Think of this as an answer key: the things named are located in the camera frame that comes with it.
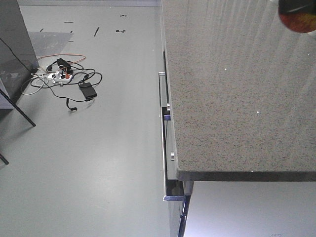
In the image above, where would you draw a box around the white cable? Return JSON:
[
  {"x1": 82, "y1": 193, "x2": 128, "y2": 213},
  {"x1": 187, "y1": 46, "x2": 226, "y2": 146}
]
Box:
[{"x1": 21, "y1": 72, "x2": 54, "y2": 96}]

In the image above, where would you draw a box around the orange cable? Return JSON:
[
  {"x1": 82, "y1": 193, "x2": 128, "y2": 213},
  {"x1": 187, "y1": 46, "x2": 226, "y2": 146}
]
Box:
[{"x1": 37, "y1": 53, "x2": 86, "y2": 65}]

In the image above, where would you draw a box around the black tangled cable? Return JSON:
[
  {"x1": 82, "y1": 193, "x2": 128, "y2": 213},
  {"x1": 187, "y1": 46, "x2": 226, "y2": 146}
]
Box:
[{"x1": 29, "y1": 59, "x2": 103, "y2": 112}]

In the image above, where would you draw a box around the white power strip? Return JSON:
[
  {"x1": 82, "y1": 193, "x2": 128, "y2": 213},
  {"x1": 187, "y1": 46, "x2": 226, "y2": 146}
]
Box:
[{"x1": 47, "y1": 71, "x2": 73, "y2": 84}]

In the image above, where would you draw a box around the grey stone kitchen counter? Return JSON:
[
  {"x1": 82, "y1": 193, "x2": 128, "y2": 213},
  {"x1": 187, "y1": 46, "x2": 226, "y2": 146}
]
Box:
[{"x1": 159, "y1": 0, "x2": 316, "y2": 237}]

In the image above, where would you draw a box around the red yellow apple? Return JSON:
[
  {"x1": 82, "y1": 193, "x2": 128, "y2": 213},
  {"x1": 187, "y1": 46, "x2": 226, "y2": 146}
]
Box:
[{"x1": 278, "y1": 11, "x2": 316, "y2": 33}]

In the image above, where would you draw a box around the black tripod leg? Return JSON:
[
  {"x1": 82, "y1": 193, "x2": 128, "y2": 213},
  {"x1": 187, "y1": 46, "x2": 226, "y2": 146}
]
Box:
[{"x1": 0, "y1": 89, "x2": 36, "y2": 127}]

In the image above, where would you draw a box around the metal drawer handle rail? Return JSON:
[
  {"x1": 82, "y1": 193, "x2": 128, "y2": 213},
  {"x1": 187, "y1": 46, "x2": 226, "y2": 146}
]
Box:
[{"x1": 158, "y1": 72, "x2": 185, "y2": 201}]

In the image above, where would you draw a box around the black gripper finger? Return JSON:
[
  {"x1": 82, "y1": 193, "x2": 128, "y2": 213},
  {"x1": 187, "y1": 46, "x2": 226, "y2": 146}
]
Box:
[{"x1": 278, "y1": 0, "x2": 316, "y2": 14}]

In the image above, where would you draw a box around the grey cabinet panel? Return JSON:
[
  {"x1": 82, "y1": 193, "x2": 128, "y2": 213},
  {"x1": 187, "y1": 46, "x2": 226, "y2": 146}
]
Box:
[{"x1": 0, "y1": 0, "x2": 38, "y2": 103}]

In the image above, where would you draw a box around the black power adapter brick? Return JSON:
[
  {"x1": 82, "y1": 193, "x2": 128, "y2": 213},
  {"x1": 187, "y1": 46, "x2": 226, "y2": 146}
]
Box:
[{"x1": 79, "y1": 82, "x2": 97, "y2": 100}]

